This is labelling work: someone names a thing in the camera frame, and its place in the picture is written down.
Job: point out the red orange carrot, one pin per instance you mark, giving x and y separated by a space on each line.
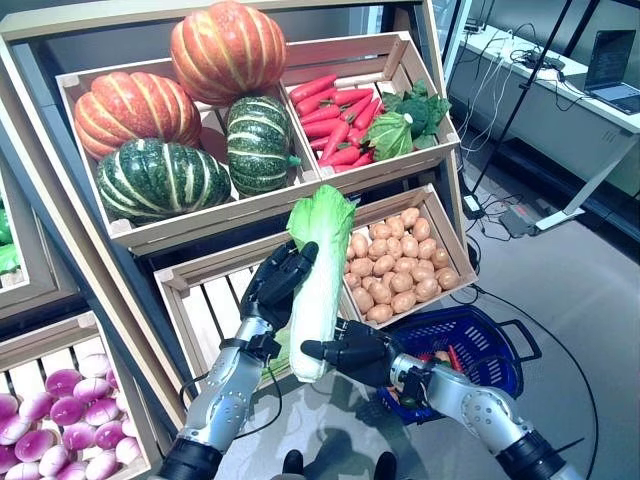
312 102
312 89
345 156
356 107
335 140
342 169
362 160
320 129
356 136
352 96
367 115
320 115
320 143

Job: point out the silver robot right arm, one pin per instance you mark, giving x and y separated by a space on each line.
480 410

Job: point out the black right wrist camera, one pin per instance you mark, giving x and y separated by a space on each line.
412 382

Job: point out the pale yellow toy vegetable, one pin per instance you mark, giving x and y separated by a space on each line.
440 356

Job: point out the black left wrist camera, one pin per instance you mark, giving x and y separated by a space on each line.
265 345

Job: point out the black tripod pole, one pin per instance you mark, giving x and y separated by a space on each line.
522 94

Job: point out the green striped pumpkin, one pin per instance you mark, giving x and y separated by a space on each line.
162 180
257 145

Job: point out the black robot left foot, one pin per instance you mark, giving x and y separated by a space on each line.
294 462

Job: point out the black round rack foot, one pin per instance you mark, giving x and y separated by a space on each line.
472 255

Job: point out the brown potato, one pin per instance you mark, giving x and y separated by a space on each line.
359 245
378 249
427 248
384 265
380 231
380 312
400 282
362 300
361 267
404 301
410 216
404 265
427 289
352 281
440 258
422 274
409 246
421 229
395 226
380 292
394 247
447 278

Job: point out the purple white turnip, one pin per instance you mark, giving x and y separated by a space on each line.
22 471
66 410
52 460
35 405
7 406
112 378
77 435
102 411
129 427
102 464
72 471
12 430
95 364
7 457
62 382
92 390
35 445
110 434
127 450

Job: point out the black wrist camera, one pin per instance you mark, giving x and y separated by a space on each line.
265 345
412 382

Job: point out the wooden slatted crate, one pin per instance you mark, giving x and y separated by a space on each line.
50 340
30 295
446 225
240 205
215 300
390 167

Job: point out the orange toy carrot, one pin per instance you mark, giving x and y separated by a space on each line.
454 357

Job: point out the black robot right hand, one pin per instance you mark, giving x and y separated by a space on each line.
365 355

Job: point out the bright green vegetable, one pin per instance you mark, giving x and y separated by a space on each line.
4 232
7 257

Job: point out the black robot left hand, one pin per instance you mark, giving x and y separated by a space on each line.
272 290

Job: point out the black robot foot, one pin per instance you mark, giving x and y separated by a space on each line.
294 462
385 465

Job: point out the dark green toy cucumber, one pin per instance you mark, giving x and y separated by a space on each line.
407 401

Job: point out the dark green leafy vegetable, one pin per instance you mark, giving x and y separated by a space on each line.
425 107

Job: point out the grey floor socket box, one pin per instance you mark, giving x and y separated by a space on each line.
517 222

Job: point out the white desk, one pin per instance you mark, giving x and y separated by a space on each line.
560 130

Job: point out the light green cabbage head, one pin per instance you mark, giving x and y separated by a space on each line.
391 135

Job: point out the blue plastic shopping basket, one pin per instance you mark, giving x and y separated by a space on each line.
475 340

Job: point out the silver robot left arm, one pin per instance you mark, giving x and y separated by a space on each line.
225 400

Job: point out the grey laptop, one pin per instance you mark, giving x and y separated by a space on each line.
612 70

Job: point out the black robot right foot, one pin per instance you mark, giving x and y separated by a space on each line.
385 465

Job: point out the orange striped pumpkin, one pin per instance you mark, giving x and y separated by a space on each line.
135 112
227 50

